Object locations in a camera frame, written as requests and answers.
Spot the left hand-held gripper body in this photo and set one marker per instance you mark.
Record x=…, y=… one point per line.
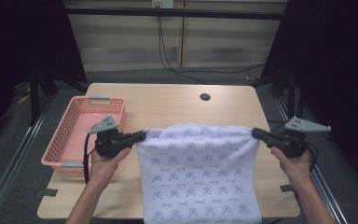
x=110, y=144

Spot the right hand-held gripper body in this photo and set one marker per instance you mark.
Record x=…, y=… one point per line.
x=290, y=144

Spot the pink plastic basket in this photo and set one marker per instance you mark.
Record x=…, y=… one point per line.
x=77, y=133

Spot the lavender towel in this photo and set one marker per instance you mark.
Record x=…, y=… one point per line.
x=199, y=174

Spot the person's left hand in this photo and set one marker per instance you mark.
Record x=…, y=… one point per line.
x=104, y=169

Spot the person's right hand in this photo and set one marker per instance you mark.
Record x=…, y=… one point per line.
x=296, y=169

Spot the grey tape piece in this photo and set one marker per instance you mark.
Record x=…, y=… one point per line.
x=50, y=192
x=286, y=188

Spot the black metal stand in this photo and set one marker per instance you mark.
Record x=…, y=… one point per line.
x=34, y=99
x=291, y=96

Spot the black curtain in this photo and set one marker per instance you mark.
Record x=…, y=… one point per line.
x=21, y=40
x=338, y=62

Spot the black horizontal bar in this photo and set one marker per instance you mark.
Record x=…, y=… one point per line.
x=167, y=13

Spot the metal floor rail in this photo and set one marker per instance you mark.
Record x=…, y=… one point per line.
x=12, y=161
x=323, y=186

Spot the white wall socket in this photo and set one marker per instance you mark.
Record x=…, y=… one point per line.
x=163, y=3

